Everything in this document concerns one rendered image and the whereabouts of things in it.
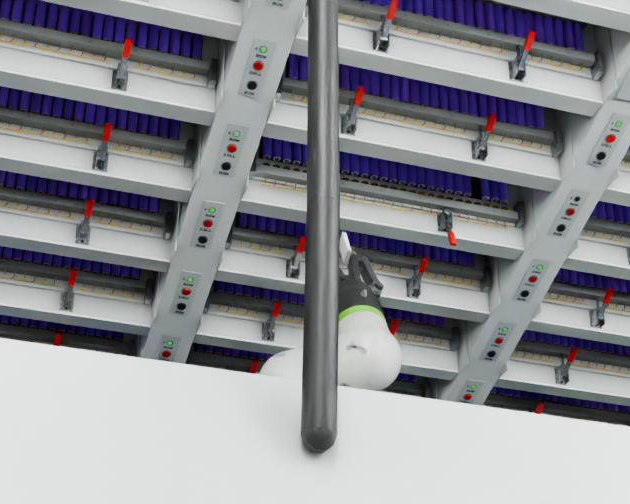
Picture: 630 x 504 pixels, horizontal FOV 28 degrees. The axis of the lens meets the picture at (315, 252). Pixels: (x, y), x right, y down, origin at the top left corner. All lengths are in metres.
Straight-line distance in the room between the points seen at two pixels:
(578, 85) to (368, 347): 0.72
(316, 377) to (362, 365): 1.12
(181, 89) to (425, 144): 0.48
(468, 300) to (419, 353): 0.19
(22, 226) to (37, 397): 1.69
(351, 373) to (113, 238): 0.73
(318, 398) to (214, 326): 1.84
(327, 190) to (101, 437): 0.25
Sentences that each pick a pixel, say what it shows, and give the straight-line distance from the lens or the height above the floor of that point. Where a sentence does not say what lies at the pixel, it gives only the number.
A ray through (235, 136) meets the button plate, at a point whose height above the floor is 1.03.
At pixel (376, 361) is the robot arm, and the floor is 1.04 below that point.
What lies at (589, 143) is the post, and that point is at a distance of 2.47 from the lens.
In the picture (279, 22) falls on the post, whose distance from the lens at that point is 2.21.
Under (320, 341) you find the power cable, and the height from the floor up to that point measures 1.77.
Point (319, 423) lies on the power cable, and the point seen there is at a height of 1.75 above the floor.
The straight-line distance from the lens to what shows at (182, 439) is 0.84.
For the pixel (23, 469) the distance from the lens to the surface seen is 0.80.
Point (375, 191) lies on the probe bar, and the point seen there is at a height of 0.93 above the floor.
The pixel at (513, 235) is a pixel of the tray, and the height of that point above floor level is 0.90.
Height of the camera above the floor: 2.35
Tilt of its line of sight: 38 degrees down
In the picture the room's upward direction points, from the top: 22 degrees clockwise
